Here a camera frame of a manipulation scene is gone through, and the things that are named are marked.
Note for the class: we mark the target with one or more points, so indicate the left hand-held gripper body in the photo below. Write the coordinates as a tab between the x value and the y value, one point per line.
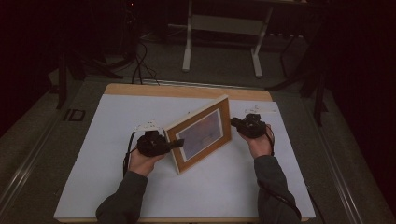
152	144

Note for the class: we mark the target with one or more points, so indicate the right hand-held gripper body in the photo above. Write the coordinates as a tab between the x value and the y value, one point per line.
255	127

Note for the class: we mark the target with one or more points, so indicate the wooden photo frame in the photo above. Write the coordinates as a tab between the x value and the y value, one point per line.
202	137

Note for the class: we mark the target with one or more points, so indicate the person's right hand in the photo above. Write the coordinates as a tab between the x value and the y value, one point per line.
260	147

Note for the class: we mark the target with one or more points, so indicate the person's left hand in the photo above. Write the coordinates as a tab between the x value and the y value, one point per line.
141	165

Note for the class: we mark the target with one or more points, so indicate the white table mat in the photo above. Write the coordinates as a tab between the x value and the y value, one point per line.
124	109

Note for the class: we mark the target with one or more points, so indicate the metal floor strip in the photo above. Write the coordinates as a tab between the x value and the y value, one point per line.
193	84

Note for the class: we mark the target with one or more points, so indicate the black metal stand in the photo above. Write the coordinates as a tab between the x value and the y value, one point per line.
319	99
62	87

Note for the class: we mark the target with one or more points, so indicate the black floor socket plate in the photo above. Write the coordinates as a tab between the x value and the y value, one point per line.
74	115

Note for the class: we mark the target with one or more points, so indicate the white metal stand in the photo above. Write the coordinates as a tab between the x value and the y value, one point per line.
224	25

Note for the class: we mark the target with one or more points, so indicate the metal floor rail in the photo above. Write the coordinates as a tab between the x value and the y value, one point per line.
336	168
21	174

